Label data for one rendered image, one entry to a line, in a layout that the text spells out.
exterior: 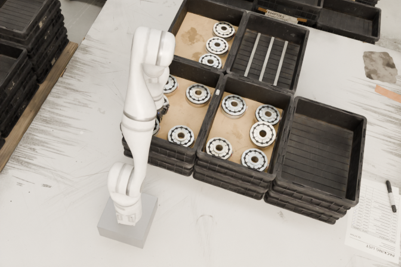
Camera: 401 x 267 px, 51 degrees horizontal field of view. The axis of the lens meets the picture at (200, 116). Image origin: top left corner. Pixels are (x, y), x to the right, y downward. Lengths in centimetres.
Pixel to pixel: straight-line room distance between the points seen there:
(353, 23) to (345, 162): 144
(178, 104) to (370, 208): 89
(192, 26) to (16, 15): 109
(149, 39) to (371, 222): 120
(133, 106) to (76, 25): 216
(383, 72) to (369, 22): 82
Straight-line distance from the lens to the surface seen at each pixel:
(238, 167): 151
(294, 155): 171
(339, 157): 177
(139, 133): 115
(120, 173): 125
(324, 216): 174
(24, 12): 267
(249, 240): 166
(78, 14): 331
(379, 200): 191
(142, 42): 106
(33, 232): 169
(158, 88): 143
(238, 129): 171
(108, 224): 154
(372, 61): 234
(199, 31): 202
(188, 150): 151
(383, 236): 186
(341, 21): 300
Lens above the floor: 226
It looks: 56 degrees down
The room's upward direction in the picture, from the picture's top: 10 degrees clockwise
